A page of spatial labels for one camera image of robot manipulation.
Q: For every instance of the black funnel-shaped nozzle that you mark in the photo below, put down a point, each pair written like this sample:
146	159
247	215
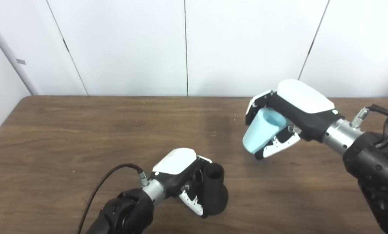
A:
215	195

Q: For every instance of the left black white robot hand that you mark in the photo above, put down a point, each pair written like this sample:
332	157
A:
176	165

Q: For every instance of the light blue cylinder cup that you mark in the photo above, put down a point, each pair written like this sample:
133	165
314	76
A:
259	136

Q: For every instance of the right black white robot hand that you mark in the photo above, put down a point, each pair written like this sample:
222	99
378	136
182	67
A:
306	104

